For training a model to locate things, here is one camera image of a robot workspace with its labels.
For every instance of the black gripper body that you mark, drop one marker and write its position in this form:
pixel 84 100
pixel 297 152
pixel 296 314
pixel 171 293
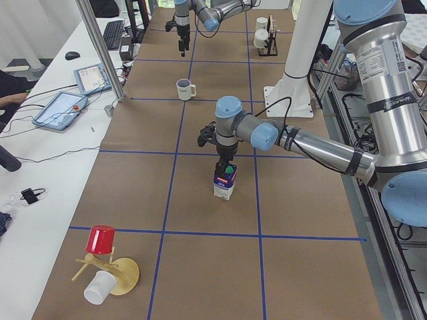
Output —
pixel 225 152
pixel 182 33

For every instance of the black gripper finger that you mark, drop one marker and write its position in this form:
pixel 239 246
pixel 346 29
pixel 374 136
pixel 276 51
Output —
pixel 182 44

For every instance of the white blue milk carton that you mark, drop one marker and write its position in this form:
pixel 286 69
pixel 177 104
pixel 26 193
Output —
pixel 223 185

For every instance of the white mug grey inside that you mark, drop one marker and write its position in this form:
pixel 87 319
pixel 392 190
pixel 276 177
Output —
pixel 185 89

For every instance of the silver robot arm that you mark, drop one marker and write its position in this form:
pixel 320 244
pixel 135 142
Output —
pixel 391 158
pixel 211 17

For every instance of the red plastic cup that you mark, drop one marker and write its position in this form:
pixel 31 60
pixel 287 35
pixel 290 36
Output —
pixel 100 241

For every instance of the wooden cup tree stand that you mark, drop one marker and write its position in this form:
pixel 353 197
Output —
pixel 125 270

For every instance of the white plastic cup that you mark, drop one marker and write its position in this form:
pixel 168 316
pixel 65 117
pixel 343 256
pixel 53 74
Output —
pixel 99 287

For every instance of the black power adapter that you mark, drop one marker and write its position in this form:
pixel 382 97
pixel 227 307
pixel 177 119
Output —
pixel 126 49

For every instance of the black keyboard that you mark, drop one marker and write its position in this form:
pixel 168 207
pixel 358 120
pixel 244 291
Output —
pixel 112 34

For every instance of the far teach pendant tablet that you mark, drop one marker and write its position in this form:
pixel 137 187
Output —
pixel 92 79

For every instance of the teach pendant tablet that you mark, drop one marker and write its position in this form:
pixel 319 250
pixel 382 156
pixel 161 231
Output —
pixel 92 79
pixel 61 111

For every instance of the black computer mouse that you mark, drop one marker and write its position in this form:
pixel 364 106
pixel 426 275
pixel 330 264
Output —
pixel 71 55

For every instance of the near teach pendant tablet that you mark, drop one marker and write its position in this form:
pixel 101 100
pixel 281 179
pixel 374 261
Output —
pixel 61 111

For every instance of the small black device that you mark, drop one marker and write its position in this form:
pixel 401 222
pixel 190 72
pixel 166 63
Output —
pixel 31 196

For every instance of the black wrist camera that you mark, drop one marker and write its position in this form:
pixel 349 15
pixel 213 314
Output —
pixel 170 25

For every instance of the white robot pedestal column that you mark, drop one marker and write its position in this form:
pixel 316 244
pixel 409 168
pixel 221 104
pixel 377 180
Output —
pixel 290 96

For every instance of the black wire cup rack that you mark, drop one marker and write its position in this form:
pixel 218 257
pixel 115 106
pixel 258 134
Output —
pixel 271 46

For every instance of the aluminium frame post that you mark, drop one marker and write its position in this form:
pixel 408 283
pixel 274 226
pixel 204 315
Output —
pixel 100 47

